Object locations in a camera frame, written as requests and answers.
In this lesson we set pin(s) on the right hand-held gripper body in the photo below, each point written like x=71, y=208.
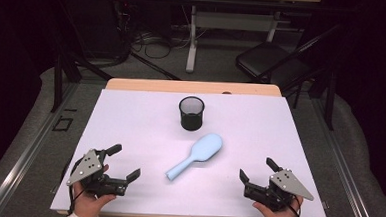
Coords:
x=288, y=183

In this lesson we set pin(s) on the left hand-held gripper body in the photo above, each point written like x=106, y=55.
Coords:
x=89, y=166

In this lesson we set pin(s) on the light blue hairbrush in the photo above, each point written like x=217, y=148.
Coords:
x=205, y=147

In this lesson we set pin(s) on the black mesh cup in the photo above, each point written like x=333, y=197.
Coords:
x=191, y=116

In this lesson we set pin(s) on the person's left hand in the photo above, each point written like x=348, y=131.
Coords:
x=89, y=205

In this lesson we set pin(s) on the white table board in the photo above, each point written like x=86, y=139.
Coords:
x=176, y=194

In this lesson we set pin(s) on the black metal stand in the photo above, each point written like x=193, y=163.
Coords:
x=330, y=99
x=58, y=81

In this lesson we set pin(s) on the black folding chair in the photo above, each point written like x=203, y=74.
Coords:
x=267, y=60

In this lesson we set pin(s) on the white-framed wooden desk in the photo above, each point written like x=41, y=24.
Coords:
x=232, y=21

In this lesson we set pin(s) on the metal floor rail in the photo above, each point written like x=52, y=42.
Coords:
x=347, y=186
x=21, y=166

